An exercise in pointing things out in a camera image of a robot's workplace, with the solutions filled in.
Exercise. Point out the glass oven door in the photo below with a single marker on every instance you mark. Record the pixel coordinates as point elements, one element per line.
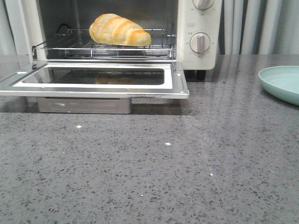
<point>77,79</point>

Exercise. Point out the oven control knob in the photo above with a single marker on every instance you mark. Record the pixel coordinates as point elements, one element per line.
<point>200,43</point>
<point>203,4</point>

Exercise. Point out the upper oven control knob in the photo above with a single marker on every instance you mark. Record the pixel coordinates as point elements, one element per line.
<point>203,4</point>

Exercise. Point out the silver oven door handle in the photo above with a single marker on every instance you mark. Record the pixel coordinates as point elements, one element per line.
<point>85,105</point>

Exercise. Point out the golden striped croissant bread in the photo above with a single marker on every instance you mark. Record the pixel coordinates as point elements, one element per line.
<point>112,29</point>

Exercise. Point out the black wire oven rack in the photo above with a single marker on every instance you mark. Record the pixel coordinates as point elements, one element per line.
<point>77,44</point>

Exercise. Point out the lower oven control knob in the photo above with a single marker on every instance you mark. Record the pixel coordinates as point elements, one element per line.
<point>200,43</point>

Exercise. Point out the white Toshiba toaster oven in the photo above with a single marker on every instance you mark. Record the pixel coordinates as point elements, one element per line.
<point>45,18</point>

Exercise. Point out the light green round plate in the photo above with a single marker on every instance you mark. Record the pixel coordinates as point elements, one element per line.
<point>281,82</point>

